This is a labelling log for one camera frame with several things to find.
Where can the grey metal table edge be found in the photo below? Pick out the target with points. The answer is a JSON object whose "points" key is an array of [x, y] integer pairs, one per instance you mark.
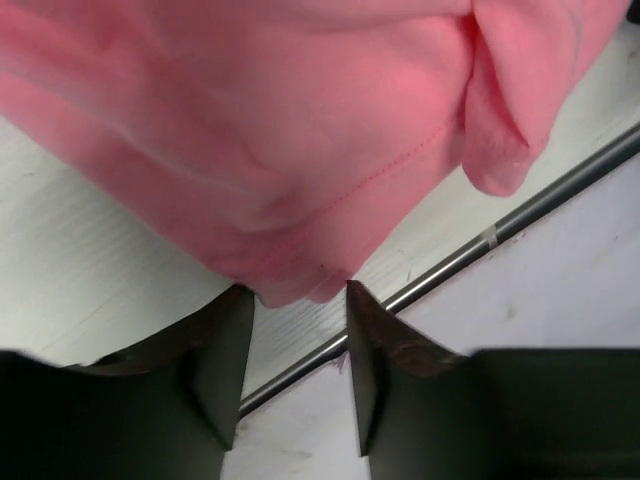
{"points": [[598, 165]]}

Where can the pink t shirt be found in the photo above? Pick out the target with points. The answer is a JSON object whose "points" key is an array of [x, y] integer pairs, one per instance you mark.
{"points": [[280, 142]]}

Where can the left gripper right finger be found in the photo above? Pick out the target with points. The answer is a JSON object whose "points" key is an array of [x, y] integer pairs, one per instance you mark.
{"points": [[425, 412]]}

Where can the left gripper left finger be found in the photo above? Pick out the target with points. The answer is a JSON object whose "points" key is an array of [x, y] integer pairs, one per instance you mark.
{"points": [[165, 407]]}

